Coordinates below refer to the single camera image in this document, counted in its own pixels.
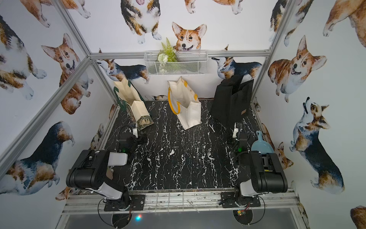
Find cream tote bag green handles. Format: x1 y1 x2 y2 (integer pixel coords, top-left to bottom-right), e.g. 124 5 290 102
113 78 154 130

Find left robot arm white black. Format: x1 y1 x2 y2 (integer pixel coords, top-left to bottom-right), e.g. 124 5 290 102
66 133 147 205

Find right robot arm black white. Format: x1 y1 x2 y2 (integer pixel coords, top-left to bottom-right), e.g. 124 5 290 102
231 123 288 198

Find black canvas tote bag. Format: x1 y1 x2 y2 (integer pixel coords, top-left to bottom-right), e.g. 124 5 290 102
210 75 254 129

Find light blue dustpan scoop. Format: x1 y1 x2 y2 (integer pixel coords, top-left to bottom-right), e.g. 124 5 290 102
251 130 275 155

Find artificial fern and white flower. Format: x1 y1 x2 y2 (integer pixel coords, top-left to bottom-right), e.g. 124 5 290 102
157 38 178 73

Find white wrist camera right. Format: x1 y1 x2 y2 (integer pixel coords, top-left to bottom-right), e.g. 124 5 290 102
232 123 240 138

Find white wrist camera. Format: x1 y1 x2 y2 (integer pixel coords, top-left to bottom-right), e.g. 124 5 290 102
232 123 240 138
129 123 139 138

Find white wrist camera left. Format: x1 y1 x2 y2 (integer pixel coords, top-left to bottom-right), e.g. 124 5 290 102
129 123 139 138

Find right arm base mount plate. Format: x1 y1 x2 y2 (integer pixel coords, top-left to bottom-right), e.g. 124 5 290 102
218 192 261 208

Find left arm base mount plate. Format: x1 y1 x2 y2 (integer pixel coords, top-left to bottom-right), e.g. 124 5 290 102
104 195 146 212

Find cream tote bag yellow handles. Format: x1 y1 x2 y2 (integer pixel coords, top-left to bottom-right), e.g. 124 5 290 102
168 77 202 130

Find white wire wall basket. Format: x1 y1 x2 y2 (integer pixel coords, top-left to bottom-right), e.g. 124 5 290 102
144 51 208 76

